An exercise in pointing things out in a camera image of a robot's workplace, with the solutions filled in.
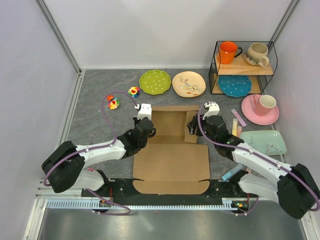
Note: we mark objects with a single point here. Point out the beige ceramic mug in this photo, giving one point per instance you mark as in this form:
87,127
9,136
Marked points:
257,55

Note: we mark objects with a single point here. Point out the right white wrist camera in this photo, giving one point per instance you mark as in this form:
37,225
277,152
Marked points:
212,109

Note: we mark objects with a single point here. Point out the brown cardboard box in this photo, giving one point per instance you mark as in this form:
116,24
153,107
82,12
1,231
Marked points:
172,163

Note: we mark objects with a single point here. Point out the orange mug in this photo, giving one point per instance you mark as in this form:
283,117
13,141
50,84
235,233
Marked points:
228,50

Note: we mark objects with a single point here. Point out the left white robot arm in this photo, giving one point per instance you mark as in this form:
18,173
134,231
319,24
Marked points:
67,166

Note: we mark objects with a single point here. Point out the cream plate with branch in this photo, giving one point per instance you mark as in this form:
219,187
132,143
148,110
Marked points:
189,84

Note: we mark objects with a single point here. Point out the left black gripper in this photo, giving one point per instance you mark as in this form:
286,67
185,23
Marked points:
136,120

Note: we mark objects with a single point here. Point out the flower plush keychain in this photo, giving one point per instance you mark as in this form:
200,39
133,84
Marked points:
112,104

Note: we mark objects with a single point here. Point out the rainbow flower plush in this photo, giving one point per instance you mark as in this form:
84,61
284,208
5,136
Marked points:
134,91

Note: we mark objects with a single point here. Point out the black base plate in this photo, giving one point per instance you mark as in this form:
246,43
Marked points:
122,191

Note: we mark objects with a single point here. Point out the pink cup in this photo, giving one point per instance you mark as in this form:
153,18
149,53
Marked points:
263,104

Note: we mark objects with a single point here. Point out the yellow marker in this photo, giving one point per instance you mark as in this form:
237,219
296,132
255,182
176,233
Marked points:
235,127

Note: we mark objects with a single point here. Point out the green polka dot plate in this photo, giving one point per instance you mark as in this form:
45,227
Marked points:
155,82

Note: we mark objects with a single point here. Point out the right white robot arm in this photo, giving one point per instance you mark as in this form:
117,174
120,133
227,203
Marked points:
292,187

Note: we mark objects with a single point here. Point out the pink saucer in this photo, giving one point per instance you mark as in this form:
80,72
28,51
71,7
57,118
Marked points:
247,107

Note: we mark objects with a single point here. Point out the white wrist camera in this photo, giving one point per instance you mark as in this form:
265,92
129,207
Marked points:
212,109
144,111

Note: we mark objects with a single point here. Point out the black wire shelf rack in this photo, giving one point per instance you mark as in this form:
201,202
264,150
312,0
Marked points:
260,76

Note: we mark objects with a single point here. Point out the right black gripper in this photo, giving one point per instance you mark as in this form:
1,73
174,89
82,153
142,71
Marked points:
191,125

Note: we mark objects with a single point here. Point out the purple marker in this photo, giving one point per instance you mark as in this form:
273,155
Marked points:
239,118

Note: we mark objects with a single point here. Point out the small orange flower toy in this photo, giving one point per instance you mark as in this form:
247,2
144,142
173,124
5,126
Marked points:
110,98

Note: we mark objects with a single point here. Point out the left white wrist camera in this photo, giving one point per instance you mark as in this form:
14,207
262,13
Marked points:
144,111

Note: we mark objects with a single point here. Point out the blue marker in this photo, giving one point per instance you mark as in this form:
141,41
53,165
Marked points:
232,172

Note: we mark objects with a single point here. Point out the mint green square plate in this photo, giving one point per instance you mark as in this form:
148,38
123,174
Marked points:
268,142

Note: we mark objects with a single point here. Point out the blue polka dot plate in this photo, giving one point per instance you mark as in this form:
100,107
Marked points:
235,86

